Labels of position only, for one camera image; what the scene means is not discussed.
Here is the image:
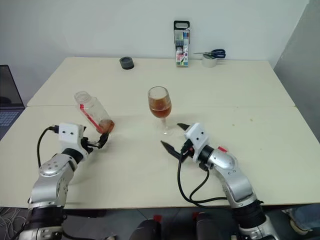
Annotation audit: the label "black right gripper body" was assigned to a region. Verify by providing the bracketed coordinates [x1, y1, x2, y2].
[180, 139, 195, 158]

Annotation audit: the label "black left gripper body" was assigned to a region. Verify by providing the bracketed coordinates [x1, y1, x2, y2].
[80, 136, 100, 155]

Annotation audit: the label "clear plastic tea bottle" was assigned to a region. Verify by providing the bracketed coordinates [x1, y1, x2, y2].
[73, 91, 116, 134]

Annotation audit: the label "clear wine glass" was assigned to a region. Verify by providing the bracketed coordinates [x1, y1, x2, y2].
[147, 86, 176, 136]

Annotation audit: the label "white tape roll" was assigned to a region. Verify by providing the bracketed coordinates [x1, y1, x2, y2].
[201, 53, 218, 68]

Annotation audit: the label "black round rubber puck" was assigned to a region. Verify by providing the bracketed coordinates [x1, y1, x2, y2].
[119, 56, 135, 70]

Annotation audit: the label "marker pen pack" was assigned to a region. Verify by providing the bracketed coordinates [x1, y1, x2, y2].
[173, 20, 191, 68]

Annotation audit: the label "dark rounded shape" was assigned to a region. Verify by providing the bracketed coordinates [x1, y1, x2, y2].
[129, 218, 163, 240]
[196, 212, 238, 240]

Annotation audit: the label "dark grey laptop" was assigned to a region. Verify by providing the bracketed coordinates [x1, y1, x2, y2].
[0, 64, 26, 140]

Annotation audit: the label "bystander white shoe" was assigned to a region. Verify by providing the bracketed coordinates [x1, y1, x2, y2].
[282, 208, 311, 236]

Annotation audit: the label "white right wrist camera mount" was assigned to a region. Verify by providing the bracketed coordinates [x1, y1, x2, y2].
[184, 122, 210, 162]

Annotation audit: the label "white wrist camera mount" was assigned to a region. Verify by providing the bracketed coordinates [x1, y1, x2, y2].
[184, 122, 210, 162]
[58, 122, 89, 161]

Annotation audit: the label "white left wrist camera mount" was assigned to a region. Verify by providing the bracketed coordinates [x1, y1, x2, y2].
[58, 122, 89, 161]

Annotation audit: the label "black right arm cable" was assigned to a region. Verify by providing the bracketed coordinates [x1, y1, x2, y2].
[177, 142, 230, 207]

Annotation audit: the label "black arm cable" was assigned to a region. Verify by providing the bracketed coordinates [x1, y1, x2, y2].
[36, 125, 60, 169]
[177, 142, 230, 207]

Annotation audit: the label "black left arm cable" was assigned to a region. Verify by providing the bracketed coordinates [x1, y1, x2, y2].
[36, 125, 60, 169]

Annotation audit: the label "blue handled scissors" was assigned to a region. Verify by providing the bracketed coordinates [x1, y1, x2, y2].
[192, 48, 227, 60]

